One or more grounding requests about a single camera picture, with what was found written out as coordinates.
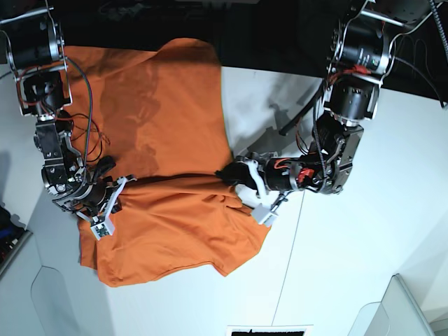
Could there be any white panel right corner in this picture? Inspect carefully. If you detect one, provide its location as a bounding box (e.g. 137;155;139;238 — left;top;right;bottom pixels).
348;274;434;336

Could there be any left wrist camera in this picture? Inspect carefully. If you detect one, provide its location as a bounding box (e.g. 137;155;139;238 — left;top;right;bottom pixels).
251;204;278;228

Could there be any grey bin left edge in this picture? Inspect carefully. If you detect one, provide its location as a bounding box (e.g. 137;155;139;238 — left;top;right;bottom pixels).
1;203;32;277

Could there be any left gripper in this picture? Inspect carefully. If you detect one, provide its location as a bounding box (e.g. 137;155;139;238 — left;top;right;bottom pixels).
215;152;304;210

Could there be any orange t-shirt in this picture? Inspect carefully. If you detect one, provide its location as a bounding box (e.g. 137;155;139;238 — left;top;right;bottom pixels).
65;38;268;287

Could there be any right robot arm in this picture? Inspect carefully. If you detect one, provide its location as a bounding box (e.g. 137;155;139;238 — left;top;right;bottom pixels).
1;1;134;227

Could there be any corrugated grey hose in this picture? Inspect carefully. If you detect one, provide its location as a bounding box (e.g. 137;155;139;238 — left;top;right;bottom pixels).
428;0;448;109

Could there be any black white marker card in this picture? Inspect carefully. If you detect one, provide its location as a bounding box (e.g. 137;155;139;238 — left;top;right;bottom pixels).
225;325;314;336

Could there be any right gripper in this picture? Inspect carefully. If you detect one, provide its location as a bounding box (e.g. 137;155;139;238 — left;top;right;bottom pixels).
52;155;136;222

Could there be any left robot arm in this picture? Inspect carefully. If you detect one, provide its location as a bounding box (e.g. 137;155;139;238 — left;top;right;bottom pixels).
216;1;445;210

